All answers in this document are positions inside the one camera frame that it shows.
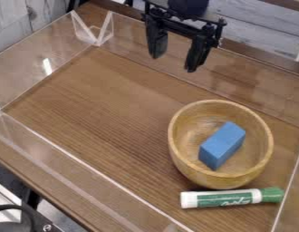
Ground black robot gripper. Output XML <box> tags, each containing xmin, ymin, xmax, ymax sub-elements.
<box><xmin>143</xmin><ymin>0</ymin><xmax>226</xmax><ymax>73</ymax></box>

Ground brown wooden bowl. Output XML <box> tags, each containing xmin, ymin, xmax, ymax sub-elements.
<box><xmin>167</xmin><ymin>100</ymin><xmax>274</xmax><ymax>189</ymax></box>

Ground green and white marker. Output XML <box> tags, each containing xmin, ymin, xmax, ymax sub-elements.
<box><xmin>179</xmin><ymin>188</ymin><xmax>283</xmax><ymax>208</ymax></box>

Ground clear acrylic corner bracket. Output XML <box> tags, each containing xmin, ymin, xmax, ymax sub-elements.
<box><xmin>70</xmin><ymin>11</ymin><xmax>113</xmax><ymax>47</ymax></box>

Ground black metal table bracket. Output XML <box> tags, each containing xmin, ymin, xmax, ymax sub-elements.
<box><xmin>19</xmin><ymin>211</ymin><xmax>63</xmax><ymax>232</ymax></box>

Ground blue foam block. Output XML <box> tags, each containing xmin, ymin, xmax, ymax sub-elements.
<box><xmin>198</xmin><ymin>121</ymin><xmax>245</xmax><ymax>170</ymax></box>

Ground black cable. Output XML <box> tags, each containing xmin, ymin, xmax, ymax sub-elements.
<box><xmin>0</xmin><ymin>204</ymin><xmax>41</xmax><ymax>232</ymax></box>

